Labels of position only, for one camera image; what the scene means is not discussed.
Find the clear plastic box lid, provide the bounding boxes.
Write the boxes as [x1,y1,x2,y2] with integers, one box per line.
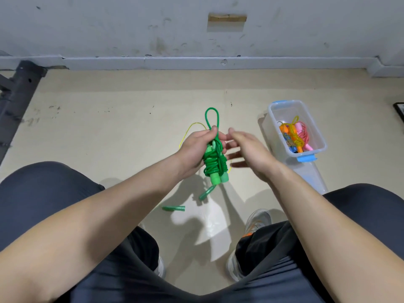
[292,159,330,195]

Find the grey right shoe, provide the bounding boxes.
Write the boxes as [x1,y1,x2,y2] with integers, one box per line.
[227,209,274,283]

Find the black metal rack frame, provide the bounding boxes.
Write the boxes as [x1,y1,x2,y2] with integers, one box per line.
[0,61,46,165]

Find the small wooden wall block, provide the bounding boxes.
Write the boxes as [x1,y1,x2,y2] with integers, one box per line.
[207,13,247,23]

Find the grey left shoe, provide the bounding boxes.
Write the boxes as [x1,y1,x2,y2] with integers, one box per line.
[151,254,166,279]

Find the orange handled yellow skipping rope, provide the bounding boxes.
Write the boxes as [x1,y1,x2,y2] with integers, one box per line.
[279,117,306,154]

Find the person's right forearm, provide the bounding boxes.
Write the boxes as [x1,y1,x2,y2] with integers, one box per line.
[265,166,404,303]

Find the clear storage box blue latches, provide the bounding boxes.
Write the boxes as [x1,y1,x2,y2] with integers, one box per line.
[262,100,328,163]

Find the pink skipping rope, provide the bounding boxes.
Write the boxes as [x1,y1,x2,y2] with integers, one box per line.
[295,122,314,152]

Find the black shorts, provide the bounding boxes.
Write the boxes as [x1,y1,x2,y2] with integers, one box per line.
[0,162,404,303]

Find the person's left hand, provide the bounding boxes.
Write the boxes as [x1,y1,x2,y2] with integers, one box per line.
[172,126,229,182]

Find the person's left forearm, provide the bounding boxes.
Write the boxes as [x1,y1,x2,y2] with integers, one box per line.
[0,154,184,303]

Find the grey shoe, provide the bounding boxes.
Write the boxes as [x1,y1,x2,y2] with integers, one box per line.
[227,209,274,283]
[151,254,166,279]

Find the person's right hand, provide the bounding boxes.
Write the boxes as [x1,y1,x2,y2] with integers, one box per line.
[224,128,282,185]

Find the pile of colourful jump ropes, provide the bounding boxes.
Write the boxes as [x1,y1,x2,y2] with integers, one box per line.
[161,122,219,213]

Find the green-handled dark green jump rope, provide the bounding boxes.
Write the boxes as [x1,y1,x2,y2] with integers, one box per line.
[201,108,232,186]

